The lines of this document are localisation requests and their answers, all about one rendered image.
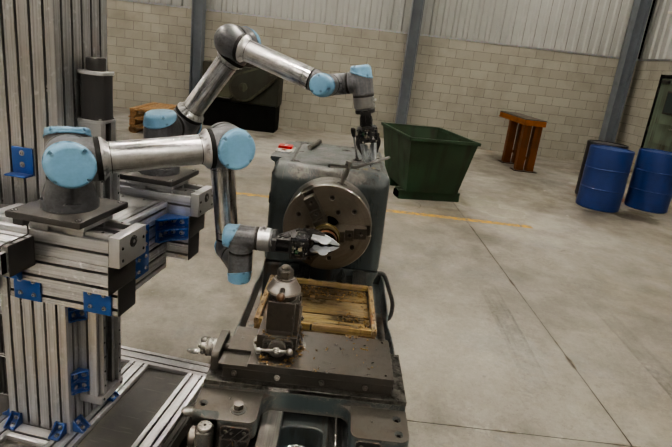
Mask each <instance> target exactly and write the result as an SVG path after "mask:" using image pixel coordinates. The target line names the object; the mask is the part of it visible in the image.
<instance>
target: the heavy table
mask: <svg viewBox="0 0 672 447"><path fill-rule="evenodd" d="M499 116H500V117H503V118H506V119H508V120H510V121H509V126H508V130H507V135H506V140H505V145H504V150H503V155H502V159H501V160H498V161H500V162H501V163H509V164H514V168H512V167H510V169H512V170H514V171H520V172H529V173H536V172H535V171H533V169H534V165H535V160H536V156H537V151H538V147H539V142H540V138H541V134H542V129H543V127H544V128H546V124H547V121H544V120H541V119H538V118H534V117H531V116H528V115H524V114H521V113H517V112H508V111H500V115H499ZM518 123H519V125H518ZM517 126H518V129H517ZM532 126H533V129H532ZM516 130H517V134H516ZM531 130H532V133H531ZM515 135H516V139H515ZM530 135H531V138H530ZM529 139H530V142H529ZM514 140H515V144H514ZM528 144H529V147H528ZM513 145H514V148H513ZM527 148H528V151H527ZM512 149H513V150H512ZM512 152H513V153H512ZM526 153H527V156H526ZM511 154H512V158H511ZM510 159H511V161H510ZM524 162H525V165H524ZM523 167H524V169H523Z"/></svg>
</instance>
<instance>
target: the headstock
mask: <svg viewBox="0 0 672 447"><path fill-rule="evenodd" d="M312 143H313V142H306V141H295V142H292V141H288V142H286V143H285V144H291V145H293V147H296V149H295V150H294V152H284V151H280V153H288V154H289V155H284V157H281V158H279V159H278V161H277V162H275V166H274V168H273V171H272V176H271V188H270V192H269V210H268V222H267V228H272V229H278V235H279V234H280V233H283V218H284V214H285V211H286V209H287V207H288V204H289V202H290V200H291V198H292V196H293V195H294V193H295V192H296V191H297V190H298V189H299V188H300V187H301V186H302V185H304V184H305V183H307V182H309V181H311V180H313V179H316V178H320V177H336V178H341V175H342V172H343V169H344V168H329V167H328V164H337V165H345V163H346V161H347V160H348V161H351V162H352V165H351V166H356V165H360V164H363V163H365V161H364V159H363V157H362V156H361V153H360V152H359V150H358V148H357V154H358V157H359V159H360V160H361V161H354V160H353V159H355V157H356V156H355V149H354V147H349V146H340V145H332V144H323V143H321V144H319V145H318V146H316V147H315V148H313V149H311V150H309V149H308V145H310V144H312ZM372 167H375V168H376V169H371V168H372ZM372 167H369V166H364V167H361V168H358V169H359V170H355V169H350V171H349V174H348V177H347V179H345V180H346V181H348V182H350V183H352V184H353V185H355V186H356V187H357V188H358V189H359V190H360V191H361V192H362V193H363V195H364V196H365V198H366V200H367V202H368V204H369V207H370V212H371V219H372V231H371V240H370V242H369V245H368V247H367V249H366V250H365V252H364V253H363V254H362V255H361V256H360V257H359V258H358V259H357V260H356V261H354V262H353V263H351V264H349V265H347V266H345V267H342V268H345V269H354V270H362V271H376V270H377V269H378V268H379V260H380V253H381V246H382V238H383V231H384V224H385V216H386V209H387V202H388V195H389V187H390V179H389V176H388V173H387V170H386V167H385V164H384V161H381V162H379V163H374V164H373V166H372ZM363 168H368V171H367V170H363ZM378 203H379V204H378ZM280 204H281V205H280ZM378 211H379V212H378ZM375 212H376V213H375ZM328 223H329V224H332V225H336V224H337V223H338V221H337V220H336V219H335V218H334V217H331V216H328ZM265 257H266V258H267V259H269V260H276V261H284V262H293V263H302V264H307V263H305V262H304V261H302V260H296V259H289V253H280V252H272V251H269V252H266V251H265Z"/></svg>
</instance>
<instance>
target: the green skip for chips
mask: <svg viewBox="0 0 672 447"><path fill-rule="evenodd" d="M381 125H383V134H384V155H385V157H387V156H390V159H388V160H385V167H386V170H387V173H388V176H389V179H390V185H392V186H395V188H394V190H393V194H394V195H395V196H396V197H397V198H398V199H414V200H431V201H448V202H458V201H459V196H460V193H458V190H459V188H460V186H461V184H462V181H463V179H464V177H465V175H466V172H467V170H468V168H469V165H470V163H471V161H472V159H473V156H474V154H475V152H476V149H477V147H478V146H479V147H481V143H478V142H476V141H473V140H471V139H468V138H466V137H463V136H461V135H458V134H456V133H453V132H451V131H448V130H446V129H443V128H440V127H429V126H419V125H408V124H397V123H386V122H381ZM398 186H400V187H398Z"/></svg>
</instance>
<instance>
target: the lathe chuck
mask: <svg viewBox="0 0 672 447"><path fill-rule="evenodd" d="M338 183H340V180H336V179H320V180H316V181H313V182H310V183H308V184H306V185H304V186H303V187H302V188H300V189H299V190H298V191H297V192H296V193H295V194H294V196H293V197H292V199H291V200H290V202H289V204H288V207H287V209H286V211H285V214H284V218H283V233H284V232H287V231H290V230H293V229H297V228H302V229H303V228H314V229H315V226H314V225H313V220H312V218H311V216H310V214H309V210H308V208H307V206H306V204H305V203H304V198H305V197H304V195H303V191H305V190H308V189H310V188H312V189H313V191H314V193H315V195H316V197H317V198H318V200H319V202H320V204H321V206H322V208H323V210H324V212H325V213H326V215H327V216H331V217H334V218H335V219H336V220H337V221H338V222H339V224H350V225H366V226H370V236H366V240H359V239H353V241H344V243H340V242H339V248H338V249H336V250H334V251H333V252H331V253H328V254H327V255H325V256H321V255H319V256H318V257H317V258H315V260H314V261H313V262H312V264H311V265H309V264H308V265H309V266H311V267H314V268H318V269H325V270H331V269H338V268H342V267H345V266H347V265H349V264H351V263H353V262H354V261H356V260H357V259H358V258H359V257H360V256H361V255H362V254H363V253H364V252H365V250H366V249H367V247H368V245H369V242H370V240H371V231H372V219H371V212H370V208H369V206H368V203H367V201H366V200H365V198H364V197H363V195H362V194H361V193H360V192H359V191H358V190H357V189H356V188H354V187H353V186H352V185H350V184H348V183H346V182H344V185H346V186H343V185H340V184H338Z"/></svg>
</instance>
